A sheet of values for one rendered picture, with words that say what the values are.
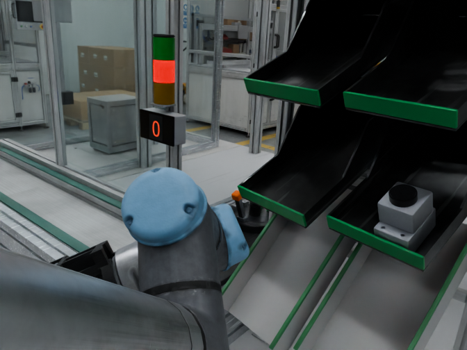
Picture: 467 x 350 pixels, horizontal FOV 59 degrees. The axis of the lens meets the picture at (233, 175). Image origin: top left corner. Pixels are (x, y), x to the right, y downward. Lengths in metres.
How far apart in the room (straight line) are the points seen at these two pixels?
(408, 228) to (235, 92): 5.65
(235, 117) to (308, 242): 5.48
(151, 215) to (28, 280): 0.20
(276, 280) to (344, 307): 0.12
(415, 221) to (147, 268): 0.29
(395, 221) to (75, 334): 0.39
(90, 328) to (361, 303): 0.50
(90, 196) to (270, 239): 0.73
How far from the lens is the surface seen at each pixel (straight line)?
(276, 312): 0.68
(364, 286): 0.66
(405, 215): 0.49
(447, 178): 0.63
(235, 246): 0.48
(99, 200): 1.28
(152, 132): 1.02
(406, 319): 0.63
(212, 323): 0.37
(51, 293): 0.20
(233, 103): 6.14
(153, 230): 0.36
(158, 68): 0.98
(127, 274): 0.50
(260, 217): 1.05
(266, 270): 0.71
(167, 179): 0.38
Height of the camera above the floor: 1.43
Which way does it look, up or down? 19 degrees down
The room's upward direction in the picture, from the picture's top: 3 degrees clockwise
